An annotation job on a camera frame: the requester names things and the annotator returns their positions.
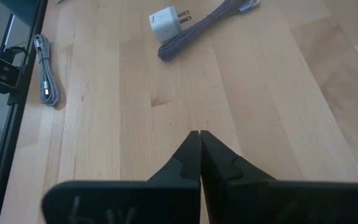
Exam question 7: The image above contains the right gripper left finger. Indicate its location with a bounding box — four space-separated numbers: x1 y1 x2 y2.
40 130 203 224

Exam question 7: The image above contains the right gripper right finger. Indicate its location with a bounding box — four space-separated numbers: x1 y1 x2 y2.
201 130 358 224

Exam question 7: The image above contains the purple braided cable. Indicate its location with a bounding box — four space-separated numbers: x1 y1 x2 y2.
157 0 261 62

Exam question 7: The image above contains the black white braided cable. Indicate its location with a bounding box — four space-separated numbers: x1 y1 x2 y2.
33 33 61 108

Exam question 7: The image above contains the white wall charger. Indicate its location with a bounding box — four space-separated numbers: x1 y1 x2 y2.
149 5 193 43

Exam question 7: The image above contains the black aluminium table frame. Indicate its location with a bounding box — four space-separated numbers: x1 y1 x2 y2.
0 0 49 224

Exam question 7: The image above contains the black table-level camera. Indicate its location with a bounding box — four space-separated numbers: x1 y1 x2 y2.
0 46 27 105

